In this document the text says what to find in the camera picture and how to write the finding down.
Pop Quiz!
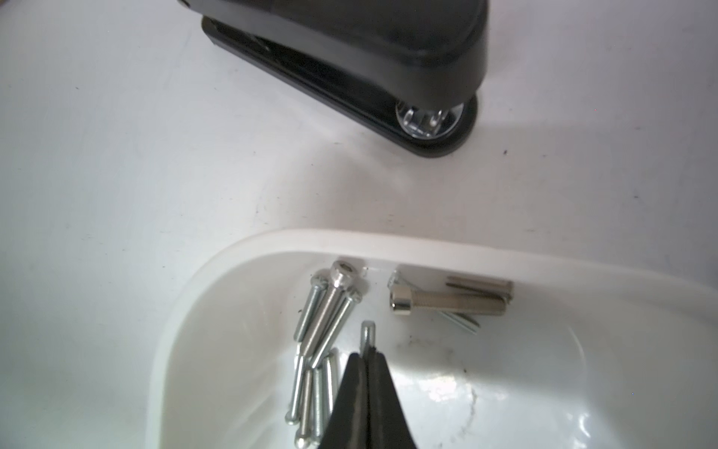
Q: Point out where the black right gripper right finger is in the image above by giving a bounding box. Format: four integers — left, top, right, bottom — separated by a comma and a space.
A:
366, 348, 417, 449

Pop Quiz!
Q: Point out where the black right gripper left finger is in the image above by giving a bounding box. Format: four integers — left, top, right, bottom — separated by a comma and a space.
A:
319, 353, 369, 449

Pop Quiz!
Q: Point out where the small silver screw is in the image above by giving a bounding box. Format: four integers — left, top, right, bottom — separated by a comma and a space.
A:
359, 320, 376, 360

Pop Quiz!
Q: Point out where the white plastic storage box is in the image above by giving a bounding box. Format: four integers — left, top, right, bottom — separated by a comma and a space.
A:
145, 230, 717, 448

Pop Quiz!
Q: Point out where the thin silver screw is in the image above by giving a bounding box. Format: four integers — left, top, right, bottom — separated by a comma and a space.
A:
295, 369, 314, 449
294, 273, 328, 342
310, 288, 363, 370
388, 269, 481, 335
285, 355, 307, 426

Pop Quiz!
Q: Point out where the large nickel socket bolt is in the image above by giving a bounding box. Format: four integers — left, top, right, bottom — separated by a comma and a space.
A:
389, 284, 507, 316

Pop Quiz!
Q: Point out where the large silver bolt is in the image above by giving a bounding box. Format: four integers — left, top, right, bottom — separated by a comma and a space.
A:
300, 260, 358, 360

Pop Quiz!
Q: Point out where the black stapler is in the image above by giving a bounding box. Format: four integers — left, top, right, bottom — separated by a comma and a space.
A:
185, 0, 490, 158

